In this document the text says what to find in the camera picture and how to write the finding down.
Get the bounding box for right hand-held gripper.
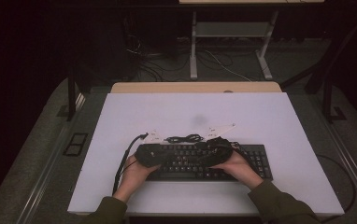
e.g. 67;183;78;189
197;123;236;168

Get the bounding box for black metal stand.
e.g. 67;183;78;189
280;12;348;124
56;71;86;122

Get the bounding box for black floor socket frame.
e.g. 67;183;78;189
62;133;89;157

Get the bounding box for white table board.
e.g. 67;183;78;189
67;91;345;217

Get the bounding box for person's right hand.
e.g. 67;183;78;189
209;151;264;190

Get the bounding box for bundle of black floor cables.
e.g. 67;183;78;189
124;34;190;82

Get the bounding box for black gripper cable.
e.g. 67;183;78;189
112;133;150;196
232;141;357;224

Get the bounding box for grey metal desk frame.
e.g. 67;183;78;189
189;10;279;81

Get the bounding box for white floor cable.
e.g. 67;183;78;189
204;49;252;82

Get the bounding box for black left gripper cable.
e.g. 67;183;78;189
112;133;150;196

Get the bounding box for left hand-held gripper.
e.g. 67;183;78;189
135;130;169;168

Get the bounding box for person's left hand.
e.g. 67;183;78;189
112;154;161;203

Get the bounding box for light desk top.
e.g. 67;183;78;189
178;0;325;5

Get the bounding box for wooden table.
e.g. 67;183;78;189
109;81;283;94

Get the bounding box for black keyboard cable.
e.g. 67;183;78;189
163;133;241;147

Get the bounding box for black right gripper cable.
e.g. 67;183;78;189
232;141;357;224

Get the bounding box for black keyboard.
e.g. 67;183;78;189
145;143;274;183

